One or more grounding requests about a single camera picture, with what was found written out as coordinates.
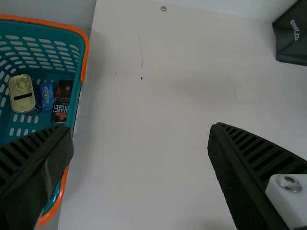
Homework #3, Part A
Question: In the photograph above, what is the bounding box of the small blue gum pack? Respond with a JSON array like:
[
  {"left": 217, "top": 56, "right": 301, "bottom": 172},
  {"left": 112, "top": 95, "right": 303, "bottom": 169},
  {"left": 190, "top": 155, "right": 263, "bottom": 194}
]
[{"left": 38, "top": 82, "right": 55, "bottom": 111}]

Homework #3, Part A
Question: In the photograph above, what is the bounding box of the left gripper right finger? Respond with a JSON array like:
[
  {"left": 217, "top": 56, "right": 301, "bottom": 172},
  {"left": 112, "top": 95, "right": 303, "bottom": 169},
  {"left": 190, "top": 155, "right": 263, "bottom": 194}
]
[{"left": 207, "top": 122, "right": 307, "bottom": 230}]

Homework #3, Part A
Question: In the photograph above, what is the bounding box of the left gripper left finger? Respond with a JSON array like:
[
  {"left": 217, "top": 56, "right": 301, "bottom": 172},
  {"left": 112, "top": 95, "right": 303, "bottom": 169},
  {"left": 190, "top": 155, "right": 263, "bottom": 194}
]
[{"left": 0, "top": 124, "right": 75, "bottom": 230}]

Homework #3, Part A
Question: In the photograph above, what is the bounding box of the gold rectangular tin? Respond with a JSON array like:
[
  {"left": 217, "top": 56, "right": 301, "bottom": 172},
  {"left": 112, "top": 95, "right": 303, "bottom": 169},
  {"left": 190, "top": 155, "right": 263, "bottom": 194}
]
[{"left": 7, "top": 73, "right": 37, "bottom": 114}]

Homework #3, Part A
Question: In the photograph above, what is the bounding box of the dark coffee bottle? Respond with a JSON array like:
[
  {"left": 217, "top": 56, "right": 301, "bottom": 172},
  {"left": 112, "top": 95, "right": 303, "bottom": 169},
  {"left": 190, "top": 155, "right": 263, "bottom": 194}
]
[{"left": 50, "top": 79, "right": 75, "bottom": 125}]

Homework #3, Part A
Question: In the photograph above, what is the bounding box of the teal shopping basket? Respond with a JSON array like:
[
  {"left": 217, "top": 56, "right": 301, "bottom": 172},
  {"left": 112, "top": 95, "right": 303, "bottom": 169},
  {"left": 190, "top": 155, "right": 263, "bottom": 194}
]
[{"left": 0, "top": 14, "right": 90, "bottom": 229}]

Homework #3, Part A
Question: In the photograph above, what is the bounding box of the dark grey bag with straps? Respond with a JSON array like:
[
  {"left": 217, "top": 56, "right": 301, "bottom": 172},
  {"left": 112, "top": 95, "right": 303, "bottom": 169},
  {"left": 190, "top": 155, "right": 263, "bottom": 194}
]
[{"left": 271, "top": 0, "right": 307, "bottom": 67}]

